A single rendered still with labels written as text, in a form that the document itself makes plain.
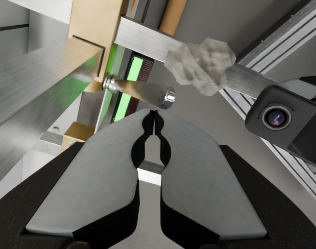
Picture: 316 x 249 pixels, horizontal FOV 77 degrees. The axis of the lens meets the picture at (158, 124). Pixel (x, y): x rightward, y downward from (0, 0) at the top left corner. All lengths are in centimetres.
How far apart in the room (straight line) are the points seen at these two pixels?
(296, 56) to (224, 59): 85
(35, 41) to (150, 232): 190
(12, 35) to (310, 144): 53
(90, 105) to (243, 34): 91
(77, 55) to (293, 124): 20
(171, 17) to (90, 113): 68
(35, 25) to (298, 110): 53
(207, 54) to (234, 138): 121
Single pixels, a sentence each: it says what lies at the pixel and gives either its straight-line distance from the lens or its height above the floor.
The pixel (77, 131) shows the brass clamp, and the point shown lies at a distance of 40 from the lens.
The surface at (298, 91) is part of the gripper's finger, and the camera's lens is 31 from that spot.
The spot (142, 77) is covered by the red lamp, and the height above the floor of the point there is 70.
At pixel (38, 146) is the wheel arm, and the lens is 44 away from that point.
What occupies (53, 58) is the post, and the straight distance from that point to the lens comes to 18.
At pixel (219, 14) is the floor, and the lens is 115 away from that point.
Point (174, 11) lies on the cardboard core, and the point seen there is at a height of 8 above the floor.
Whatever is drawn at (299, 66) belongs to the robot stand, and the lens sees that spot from 112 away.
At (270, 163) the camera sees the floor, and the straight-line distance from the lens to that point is 169.
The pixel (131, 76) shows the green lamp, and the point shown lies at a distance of 44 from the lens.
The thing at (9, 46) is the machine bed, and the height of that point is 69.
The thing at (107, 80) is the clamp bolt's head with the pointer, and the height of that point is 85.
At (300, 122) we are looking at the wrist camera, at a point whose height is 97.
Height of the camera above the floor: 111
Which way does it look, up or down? 59 degrees down
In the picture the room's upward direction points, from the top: 179 degrees counter-clockwise
